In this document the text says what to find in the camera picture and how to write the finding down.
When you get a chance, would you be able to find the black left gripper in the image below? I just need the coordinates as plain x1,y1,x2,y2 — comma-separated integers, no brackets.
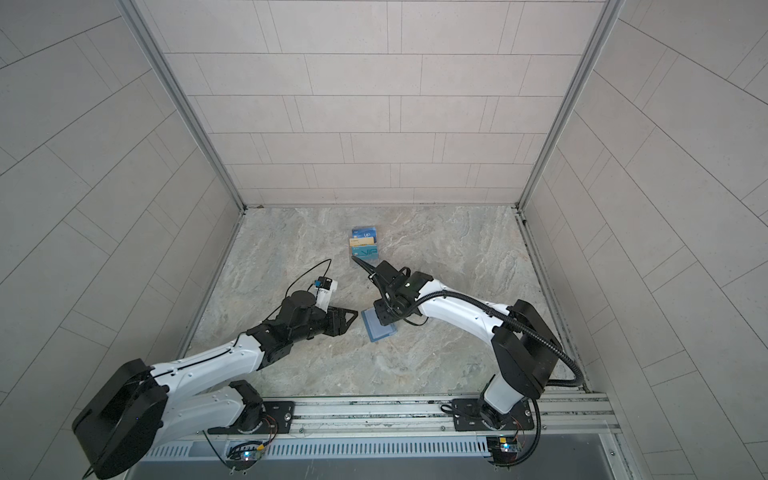
289,305,361,346

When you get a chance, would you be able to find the blue-grey card holder wallet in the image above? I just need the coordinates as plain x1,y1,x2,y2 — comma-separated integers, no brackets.
362,308,397,343

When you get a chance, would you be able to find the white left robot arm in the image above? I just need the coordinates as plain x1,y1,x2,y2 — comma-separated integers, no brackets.
72,289,358,479

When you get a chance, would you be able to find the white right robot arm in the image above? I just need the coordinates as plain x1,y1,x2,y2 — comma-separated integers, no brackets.
368,261,562,414

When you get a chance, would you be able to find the teal VIP card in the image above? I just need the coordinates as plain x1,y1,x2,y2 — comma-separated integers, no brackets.
352,245,379,262

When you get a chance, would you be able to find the dark blue VIP card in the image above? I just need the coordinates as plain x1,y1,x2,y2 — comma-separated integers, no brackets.
351,226,377,239

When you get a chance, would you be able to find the left circuit board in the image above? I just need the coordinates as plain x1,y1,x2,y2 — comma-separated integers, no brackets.
226,441,266,472

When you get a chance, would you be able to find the circuit board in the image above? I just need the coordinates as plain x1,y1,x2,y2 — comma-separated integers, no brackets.
486,436,522,467
226,441,266,472

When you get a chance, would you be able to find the right circuit board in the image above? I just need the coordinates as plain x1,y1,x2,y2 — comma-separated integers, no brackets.
486,436,522,467

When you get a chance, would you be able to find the white vent grille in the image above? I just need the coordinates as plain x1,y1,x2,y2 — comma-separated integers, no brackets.
143,436,491,462

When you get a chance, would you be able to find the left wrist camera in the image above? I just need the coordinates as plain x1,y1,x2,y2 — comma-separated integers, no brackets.
314,276,338,312

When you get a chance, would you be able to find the thin black camera cable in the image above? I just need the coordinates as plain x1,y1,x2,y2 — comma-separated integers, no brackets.
263,259,333,322

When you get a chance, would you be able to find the black corrugated cable conduit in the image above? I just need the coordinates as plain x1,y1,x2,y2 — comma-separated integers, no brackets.
350,254,585,388

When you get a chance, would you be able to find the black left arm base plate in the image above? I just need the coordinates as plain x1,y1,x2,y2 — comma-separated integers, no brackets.
207,401,295,435

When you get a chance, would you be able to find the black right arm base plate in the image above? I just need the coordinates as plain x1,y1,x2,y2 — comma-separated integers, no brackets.
441,398,535,432

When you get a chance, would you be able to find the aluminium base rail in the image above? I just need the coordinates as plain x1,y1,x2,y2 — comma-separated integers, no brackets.
154,390,620,446

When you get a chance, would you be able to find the right aluminium corner post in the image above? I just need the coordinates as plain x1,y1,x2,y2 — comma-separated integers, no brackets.
517,0,624,214

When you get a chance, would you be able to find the aluminium corner post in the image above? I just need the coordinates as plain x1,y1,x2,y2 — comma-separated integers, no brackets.
517,0,624,214
116,0,247,215

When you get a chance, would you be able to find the left aluminium corner post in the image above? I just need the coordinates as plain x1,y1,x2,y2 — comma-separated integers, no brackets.
116,0,247,215

